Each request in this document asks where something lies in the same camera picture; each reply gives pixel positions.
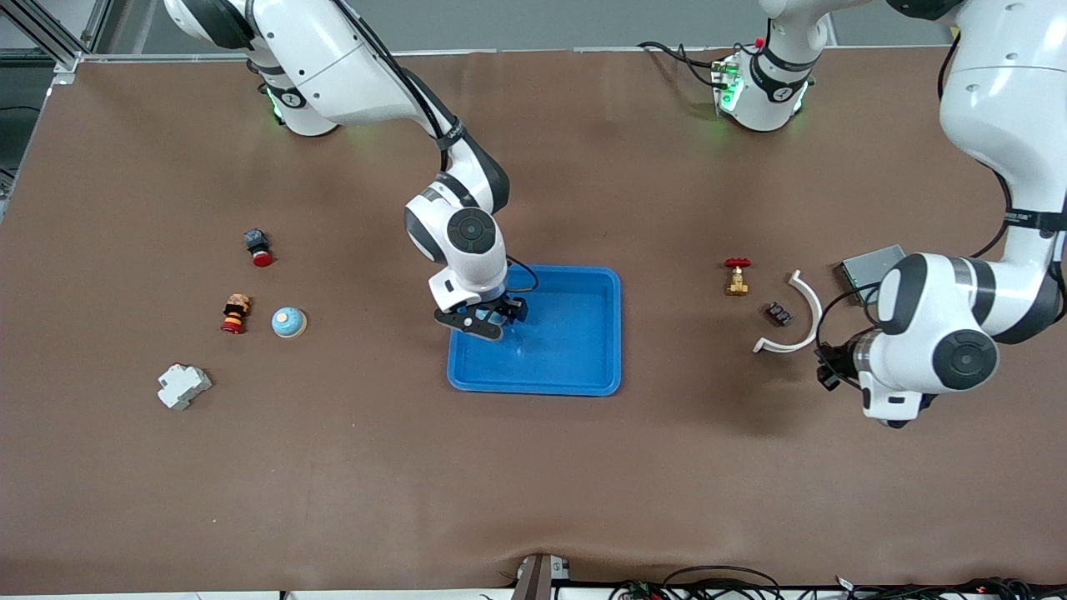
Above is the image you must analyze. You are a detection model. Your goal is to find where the black left base cable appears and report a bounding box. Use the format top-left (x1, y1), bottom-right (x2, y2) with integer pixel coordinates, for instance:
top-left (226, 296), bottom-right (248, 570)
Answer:
top-left (637, 40), bottom-right (728, 89)

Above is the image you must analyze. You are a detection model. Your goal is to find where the aluminium table edge rail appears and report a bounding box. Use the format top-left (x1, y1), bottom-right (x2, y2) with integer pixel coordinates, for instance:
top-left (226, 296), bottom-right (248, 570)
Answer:
top-left (79, 47), bottom-right (959, 61)

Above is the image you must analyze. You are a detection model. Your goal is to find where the blue plastic tray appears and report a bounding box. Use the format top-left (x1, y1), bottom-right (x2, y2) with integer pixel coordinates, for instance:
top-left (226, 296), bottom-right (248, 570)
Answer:
top-left (446, 263), bottom-right (624, 398)

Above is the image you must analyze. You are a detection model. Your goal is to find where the black cable bundle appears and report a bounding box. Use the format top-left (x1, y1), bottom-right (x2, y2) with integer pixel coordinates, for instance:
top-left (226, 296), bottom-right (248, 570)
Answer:
top-left (609, 573), bottom-right (1067, 600)

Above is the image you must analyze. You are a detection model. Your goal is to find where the grey metal box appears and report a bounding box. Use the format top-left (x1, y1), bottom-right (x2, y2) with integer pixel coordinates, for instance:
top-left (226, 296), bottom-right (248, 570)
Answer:
top-left (839, 244), bottom-right (908, 304)

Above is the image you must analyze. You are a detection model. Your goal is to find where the black cable loop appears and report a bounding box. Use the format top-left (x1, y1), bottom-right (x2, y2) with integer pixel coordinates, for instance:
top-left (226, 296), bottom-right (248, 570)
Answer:
top-left (663, 565), bottom-right (784, 600)

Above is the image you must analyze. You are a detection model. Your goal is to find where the grey table edge clamp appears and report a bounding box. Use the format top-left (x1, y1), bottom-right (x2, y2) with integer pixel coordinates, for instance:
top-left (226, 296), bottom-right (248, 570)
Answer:
top-left (510, 553), bottom-right (572, 600)

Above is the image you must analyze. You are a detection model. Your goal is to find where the red button grey body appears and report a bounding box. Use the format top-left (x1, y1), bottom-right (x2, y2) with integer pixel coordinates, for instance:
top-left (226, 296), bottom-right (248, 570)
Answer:
top-left (243, 229), bottom-right (276, 268)

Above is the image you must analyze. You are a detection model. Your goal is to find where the large table cover mat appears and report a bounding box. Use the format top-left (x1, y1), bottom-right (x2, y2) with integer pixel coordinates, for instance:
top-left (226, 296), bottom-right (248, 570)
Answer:
top-left (0, 46), bottom-right (1067, 594)

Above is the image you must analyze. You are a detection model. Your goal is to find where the white circuit breaker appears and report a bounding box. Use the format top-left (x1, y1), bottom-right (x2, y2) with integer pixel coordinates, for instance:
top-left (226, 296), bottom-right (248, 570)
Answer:
top-left (157, 363), bottom-right (213, 411)

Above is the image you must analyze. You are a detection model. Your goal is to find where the aluminium frame post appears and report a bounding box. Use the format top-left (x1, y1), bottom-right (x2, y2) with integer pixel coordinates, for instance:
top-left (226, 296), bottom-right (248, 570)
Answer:
top-left (0, 0), bottom-right (113, 74)

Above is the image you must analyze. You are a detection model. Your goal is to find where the white curved plastic bracket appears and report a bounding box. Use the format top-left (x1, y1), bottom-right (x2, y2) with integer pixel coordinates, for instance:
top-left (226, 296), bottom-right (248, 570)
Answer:
top-left (752, 269), bottom-right (824, 355)

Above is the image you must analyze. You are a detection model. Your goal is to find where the red button orange black body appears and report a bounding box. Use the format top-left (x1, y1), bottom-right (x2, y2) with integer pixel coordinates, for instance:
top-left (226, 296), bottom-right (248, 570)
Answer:
top-left (220, 293), bottom-right (253, 335)

